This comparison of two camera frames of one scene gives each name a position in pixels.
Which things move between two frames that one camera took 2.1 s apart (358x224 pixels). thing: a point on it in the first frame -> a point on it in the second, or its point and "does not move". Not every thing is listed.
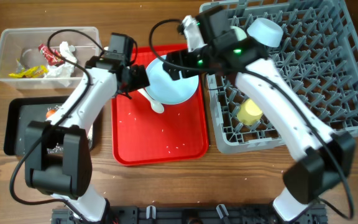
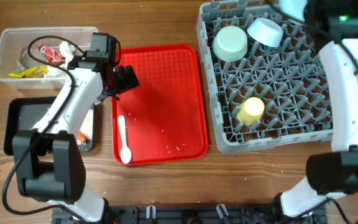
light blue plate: x=163 y=89 -> x=294 y=8
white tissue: x=63 y=72 does not move
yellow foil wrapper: x=32 y=71 does not move
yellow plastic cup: x=249 y=112 does not move
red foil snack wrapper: x=51 y=58 does not move
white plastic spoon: x=156 y=106 -> x=125 y=153
